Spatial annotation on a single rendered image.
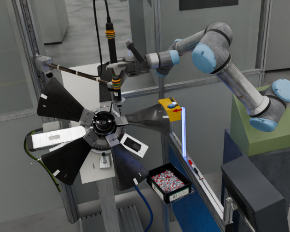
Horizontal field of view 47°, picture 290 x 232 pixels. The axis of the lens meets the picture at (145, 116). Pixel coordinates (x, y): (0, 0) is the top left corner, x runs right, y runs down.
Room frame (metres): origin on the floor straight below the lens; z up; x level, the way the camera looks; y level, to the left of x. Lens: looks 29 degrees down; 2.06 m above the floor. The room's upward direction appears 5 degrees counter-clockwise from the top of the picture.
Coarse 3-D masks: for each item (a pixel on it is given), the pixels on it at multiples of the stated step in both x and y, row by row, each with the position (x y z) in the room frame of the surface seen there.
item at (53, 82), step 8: (56, 80) 1.58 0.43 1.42; (48, 88) 1.57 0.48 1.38; (56, 88) 1.57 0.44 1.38; (64, 88) 1.56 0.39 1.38; (48, 96) 1.56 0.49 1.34; (56, 96) 1.56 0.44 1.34; (64, 96) 1.55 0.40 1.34; (72, 96) 1.54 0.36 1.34; (40, 104) 1.56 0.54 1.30; (48, 104) 1.56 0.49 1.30; (56, 104) 1.55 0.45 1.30; (64, 104) 1.54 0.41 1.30; (72, 104) 1.53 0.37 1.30; (80, 104) 1.53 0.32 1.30; (40, 112) 1.56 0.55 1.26; (48, 112) 1.55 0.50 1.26; (56, 112) 1.55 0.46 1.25; (64, 112) 1.54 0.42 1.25; (72, 112) 1.53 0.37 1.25; (80, 112) 1.53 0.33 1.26; (72, 120) 1.54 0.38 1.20
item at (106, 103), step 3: (102, 102) 1.61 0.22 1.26; (105, 102) 1.59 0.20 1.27; (108, 102) 1.57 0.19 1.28; (99, 105) 1.60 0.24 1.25; (105, 105) 1.57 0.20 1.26; (108, 105) 1.56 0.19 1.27; (99, 108) 1.59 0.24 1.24; (102, 108) 1.57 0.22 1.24; (105, 108) 1.56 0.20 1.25; (108, 108) 1.54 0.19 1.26; (99, 111) 1.57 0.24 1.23; (108, 111) 1.53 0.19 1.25
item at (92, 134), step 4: (88, 132) 1.45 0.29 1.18; (92, 132) 1.46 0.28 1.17; (84, 136) 1.43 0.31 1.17; (88, 136) 1.45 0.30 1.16; (92, 136) 1.46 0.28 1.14; (96, 136) 1.48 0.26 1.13; (88, 140) 1.45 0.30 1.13; (92, 140) 1.46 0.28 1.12; (96, 140) 1.48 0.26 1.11; (92, 144) 1.46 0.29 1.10
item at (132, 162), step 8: (120, 144) 1.46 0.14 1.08; (112, 152) 1.38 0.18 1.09; (120, 152) 1.41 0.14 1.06; (128, 152) 1.45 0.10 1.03; (120, 160) 1.37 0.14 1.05; (128, 160) 1.40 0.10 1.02; (136, 160) 1.44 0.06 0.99; (120, 168) 1.33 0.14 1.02; (128, 168) 1.36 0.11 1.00; (136, 168) 1.39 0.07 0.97; (144, 168) 1.41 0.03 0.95; (120, 176) 1.30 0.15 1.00; (128, 176) 1.32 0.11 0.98; (136, 176) 1.34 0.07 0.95; (144, 176) 1.37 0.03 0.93; (120, 184) 1.27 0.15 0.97; (128, 184) 1.29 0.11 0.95
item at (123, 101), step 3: (111, 81) 1.57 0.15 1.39; (108, 84) 1.55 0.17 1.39; (111, 84) 1.54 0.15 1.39; (108, 87) 1.55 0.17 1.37; (111, 87) 1.54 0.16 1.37; (108, 90) 1.55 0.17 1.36; (111, 90) 1.53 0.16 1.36; (111, 93) 1.54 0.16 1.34; (111, 96) 1.54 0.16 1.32; (114, 96) 1.54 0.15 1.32; (114, 99) 1.54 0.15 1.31; (123, 99) 1.53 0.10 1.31; (114, 102) 1.51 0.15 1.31; (117, 102) 1.51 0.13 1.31; (120, 102) 1.50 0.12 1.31; (123, 102) 1.51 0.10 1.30
